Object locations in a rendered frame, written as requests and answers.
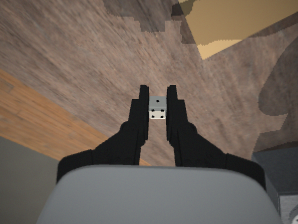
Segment tan square mat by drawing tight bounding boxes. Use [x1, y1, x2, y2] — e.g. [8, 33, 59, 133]
[178, 0, 298, 60]

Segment white die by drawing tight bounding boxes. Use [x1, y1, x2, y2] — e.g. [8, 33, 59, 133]
[149, 96, 167, 119]

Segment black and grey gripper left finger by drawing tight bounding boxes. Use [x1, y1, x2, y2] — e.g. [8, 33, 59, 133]
[56, 85, 149, 185]

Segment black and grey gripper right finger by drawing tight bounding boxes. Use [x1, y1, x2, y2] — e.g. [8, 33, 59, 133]
[166, 85, 266, 191]

